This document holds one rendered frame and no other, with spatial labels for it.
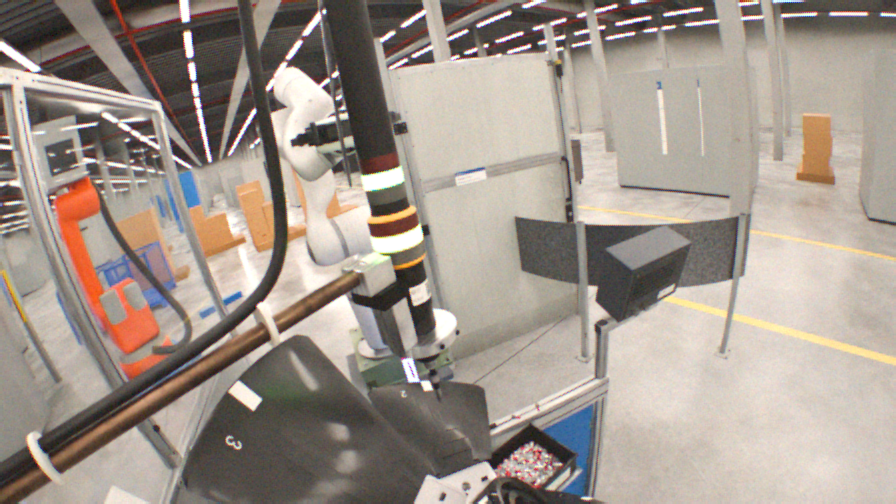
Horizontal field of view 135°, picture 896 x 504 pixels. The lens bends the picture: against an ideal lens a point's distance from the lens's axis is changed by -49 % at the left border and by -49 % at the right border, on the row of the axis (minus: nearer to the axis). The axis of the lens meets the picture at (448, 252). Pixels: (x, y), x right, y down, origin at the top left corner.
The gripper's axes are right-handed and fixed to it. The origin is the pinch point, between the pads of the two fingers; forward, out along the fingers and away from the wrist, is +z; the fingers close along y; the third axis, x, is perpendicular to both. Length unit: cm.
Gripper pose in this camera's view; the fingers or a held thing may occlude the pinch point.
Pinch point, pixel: (348, 125)
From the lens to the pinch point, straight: 49.3
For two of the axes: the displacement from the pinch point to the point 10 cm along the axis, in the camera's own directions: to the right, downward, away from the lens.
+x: -2.0, -9.2, -3.4
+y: -9.3, 2.9, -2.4
